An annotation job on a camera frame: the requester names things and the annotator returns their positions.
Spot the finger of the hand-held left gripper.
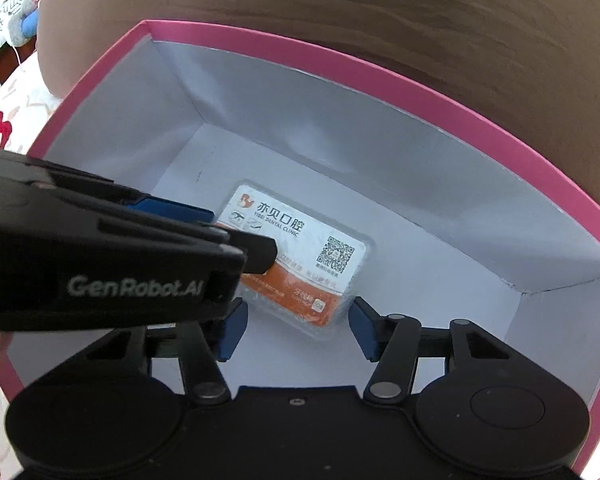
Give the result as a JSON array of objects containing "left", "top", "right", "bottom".
[
  {"left": 50, "top": 166, "right": 217, "bottom": 226},
  {"left": 55, "top": 200, "right": 280, "bottom": 334}
]

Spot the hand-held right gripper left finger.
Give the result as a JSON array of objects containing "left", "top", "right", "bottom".
[{"left": 75, "top": 298, "right": 250, "bottom": 407}]

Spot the orange white tissue packet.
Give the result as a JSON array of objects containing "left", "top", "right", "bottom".
[{"left": 215, "top": 178, "right": 376, "bottom": 343}]

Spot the pink cardboard box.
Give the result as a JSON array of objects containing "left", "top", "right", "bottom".
[{"left": 0, "top": 19, "right": 600, "bottom": 480}]

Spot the brown pillow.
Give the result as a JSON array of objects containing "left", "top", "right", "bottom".
[{"left": 36, "top": 0, "right": 600, "bottom": 261}]

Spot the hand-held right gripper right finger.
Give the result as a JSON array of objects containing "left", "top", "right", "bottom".
[{"left": 348, "top": 296, "right": 529, "bottom": 407}]

